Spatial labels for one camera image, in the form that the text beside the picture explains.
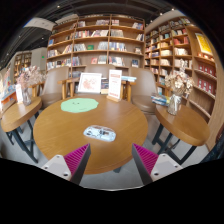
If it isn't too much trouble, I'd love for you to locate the tall wooden bookshelf with books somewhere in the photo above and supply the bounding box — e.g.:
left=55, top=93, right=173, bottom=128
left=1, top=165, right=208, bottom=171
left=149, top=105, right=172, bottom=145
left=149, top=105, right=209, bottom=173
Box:
left=143, top=14, right=221, bottom=151

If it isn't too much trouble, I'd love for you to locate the dark-covered book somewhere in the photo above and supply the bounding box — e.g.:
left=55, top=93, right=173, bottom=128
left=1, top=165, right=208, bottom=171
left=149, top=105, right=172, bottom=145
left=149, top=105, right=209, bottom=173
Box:
left=100, top=78, right=110, bottom=95

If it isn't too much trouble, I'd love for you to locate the light blue book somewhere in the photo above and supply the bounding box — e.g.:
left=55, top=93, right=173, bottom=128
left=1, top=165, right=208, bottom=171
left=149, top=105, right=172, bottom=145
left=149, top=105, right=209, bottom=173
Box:
left=120, top=75, right=138, bottom=83

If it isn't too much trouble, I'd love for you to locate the stack of books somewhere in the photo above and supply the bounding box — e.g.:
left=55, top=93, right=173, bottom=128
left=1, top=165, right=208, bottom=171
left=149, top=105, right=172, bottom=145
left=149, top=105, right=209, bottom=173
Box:
left=150, top=93, right=171, bottom=108

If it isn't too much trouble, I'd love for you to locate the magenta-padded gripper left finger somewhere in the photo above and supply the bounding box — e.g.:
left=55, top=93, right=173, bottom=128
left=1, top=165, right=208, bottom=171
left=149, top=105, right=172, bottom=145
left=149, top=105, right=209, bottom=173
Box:
left=41, top=143, right=92, bottom=186

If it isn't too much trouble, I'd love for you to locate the small distant bookshelf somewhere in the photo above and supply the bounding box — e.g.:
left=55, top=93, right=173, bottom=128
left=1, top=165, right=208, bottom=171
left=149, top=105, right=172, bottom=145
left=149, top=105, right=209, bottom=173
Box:
left=13, top=50, right=33, bottom=79

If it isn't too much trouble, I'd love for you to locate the white sign on wooden base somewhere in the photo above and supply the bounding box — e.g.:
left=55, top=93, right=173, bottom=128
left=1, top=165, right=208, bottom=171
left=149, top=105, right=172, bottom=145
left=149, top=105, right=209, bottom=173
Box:
left=106, top=68, right=123, bottom=103

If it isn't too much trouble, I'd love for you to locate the white hanging ceiling panel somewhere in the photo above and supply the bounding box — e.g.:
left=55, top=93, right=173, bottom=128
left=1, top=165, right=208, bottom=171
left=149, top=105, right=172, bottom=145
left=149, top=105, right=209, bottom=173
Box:
left=23, top=17, right=56, bottom=32

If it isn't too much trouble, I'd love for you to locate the wide wooden bookshelf with books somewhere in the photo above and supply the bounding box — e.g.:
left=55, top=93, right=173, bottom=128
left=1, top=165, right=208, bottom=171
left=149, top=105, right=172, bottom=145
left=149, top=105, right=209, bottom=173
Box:
left=45, top=13, right=147, bottom=79

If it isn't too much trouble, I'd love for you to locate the glass vase with dried flowers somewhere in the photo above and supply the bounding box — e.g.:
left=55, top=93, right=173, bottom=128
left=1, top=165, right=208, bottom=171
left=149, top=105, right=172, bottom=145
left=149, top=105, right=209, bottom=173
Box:
left=164, top=59, right=194, bottom=117
left=15, top=65, right=46, bottom=107

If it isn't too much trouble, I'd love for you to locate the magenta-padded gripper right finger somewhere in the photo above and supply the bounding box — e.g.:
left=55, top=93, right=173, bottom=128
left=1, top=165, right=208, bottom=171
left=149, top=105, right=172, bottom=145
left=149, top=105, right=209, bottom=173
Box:
left=131, top=143, right=184, bottom=186

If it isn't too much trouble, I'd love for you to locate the green blob-shaped mouse pad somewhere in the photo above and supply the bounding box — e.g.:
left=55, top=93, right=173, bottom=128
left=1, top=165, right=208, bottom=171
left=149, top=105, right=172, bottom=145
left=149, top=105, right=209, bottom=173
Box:
left=60, top=97, right=100, bottom=114

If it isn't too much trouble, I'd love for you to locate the white framed floral picture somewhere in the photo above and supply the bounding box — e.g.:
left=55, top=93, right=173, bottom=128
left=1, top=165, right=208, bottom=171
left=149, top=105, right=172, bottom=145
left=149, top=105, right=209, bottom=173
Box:
left=77, top=72, right=103, bottom=95

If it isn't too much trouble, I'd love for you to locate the transparent computer mouse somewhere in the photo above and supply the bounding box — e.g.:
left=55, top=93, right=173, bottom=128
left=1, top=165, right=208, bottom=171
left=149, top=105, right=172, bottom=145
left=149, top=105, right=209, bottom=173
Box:
left=83, top=124, right=117, bottom=143

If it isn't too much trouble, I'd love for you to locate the round wooden side table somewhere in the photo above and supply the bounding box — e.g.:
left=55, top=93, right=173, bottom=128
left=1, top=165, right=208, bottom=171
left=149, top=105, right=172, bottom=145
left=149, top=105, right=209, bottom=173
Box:
left=0, top=96, right=43, bottom=164
left=151, top=103, right=211, bottom=166

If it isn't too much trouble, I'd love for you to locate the small white table card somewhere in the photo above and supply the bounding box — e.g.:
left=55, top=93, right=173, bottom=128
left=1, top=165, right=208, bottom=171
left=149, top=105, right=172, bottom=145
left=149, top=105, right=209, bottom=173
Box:
left=14, top=83, right=24, bottom=105

